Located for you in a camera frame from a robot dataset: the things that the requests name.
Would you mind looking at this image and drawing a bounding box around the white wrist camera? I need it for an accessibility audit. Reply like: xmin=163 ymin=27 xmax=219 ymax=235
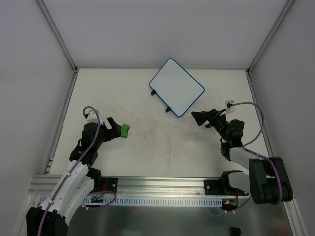
xmin=221 ymin=100 xmax=235 ymax=115
xmin=84 ymin=110 xmax=98 ymax=123

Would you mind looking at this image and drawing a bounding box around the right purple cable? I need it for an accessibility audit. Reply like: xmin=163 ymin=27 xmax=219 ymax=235
xmin=213 ymin=102 xmax=284 ymax=217

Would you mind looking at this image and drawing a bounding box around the left aluminium frame post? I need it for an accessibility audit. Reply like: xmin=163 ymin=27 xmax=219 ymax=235
xmin=35 ymin=0 xmax=79 ymax=73

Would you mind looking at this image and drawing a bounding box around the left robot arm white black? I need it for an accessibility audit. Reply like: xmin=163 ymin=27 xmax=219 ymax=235
xmin=26 ymin=117 xmax=122 ymax=236

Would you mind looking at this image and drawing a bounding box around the blue-framed whiteboard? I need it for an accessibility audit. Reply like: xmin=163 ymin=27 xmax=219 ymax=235
xmin=149 ymin=58 xmax=205 ymax=117

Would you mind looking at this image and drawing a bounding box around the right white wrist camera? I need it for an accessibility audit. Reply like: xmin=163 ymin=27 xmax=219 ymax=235
xmin=221 ymin=100 xmax=235 ymax=115

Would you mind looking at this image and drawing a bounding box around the right aluminium frame post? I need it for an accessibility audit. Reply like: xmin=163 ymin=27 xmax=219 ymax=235
xmin=247 ymin=0 xmax=297 ymax=74

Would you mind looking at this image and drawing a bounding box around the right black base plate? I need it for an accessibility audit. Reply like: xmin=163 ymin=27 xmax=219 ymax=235
xmin=203 ymin=179 xmax=248 ymax=196

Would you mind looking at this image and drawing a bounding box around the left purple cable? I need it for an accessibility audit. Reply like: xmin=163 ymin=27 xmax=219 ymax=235
xmin=36 ymin=106 xmax=117 ymax=236

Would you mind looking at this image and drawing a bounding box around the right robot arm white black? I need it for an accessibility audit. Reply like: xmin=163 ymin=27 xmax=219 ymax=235
xmin=191 ymin=109 xmax=293 ymax=204

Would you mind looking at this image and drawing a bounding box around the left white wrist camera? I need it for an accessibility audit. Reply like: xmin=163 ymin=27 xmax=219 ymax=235
xmin=84 ymin=110 xmax=98 ymax=123

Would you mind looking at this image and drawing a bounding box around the aluminium frame post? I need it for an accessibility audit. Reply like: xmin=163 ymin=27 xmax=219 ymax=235
xmin=35 ymin=0 xmax=79 ymax=73
xmin=247 ymin=0 xmax=297 ymax=74

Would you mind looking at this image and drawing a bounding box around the small black object bottom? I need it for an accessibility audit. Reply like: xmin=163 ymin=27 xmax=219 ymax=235
xmin=230 ymin=227 xmax=241 ymax=236

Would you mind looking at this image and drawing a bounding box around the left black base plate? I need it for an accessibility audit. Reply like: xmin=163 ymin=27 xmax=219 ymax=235
xmin=100 ymin=177 xmax=118 ymax=193

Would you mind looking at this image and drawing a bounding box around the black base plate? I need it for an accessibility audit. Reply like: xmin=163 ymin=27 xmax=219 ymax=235
xmin=100 ymin=177 xmax=118 ymax=193
xmin=203 ymin=179 xmax=248 ymax=196

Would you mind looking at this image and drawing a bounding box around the purple cable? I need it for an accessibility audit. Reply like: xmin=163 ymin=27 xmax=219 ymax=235
xmin=36 ymin=106 xmax=117 ymax=236
xmin=213 ymin=102 xmax=284 ymax=217

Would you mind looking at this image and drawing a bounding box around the aluminium front rail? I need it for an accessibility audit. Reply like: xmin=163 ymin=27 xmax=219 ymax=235
xmin=29 ymin=174 xmax=295 ymax=200

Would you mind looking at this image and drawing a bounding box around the white slotted cable duct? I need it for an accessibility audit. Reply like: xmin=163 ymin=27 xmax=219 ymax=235
xmin=39 ymin=195 xmax=224 ymax=207

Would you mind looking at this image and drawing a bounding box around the green bone-shaped eraser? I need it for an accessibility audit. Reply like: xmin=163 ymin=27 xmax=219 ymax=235
xmin=121 ymin=124 xmax=130 ymax=138

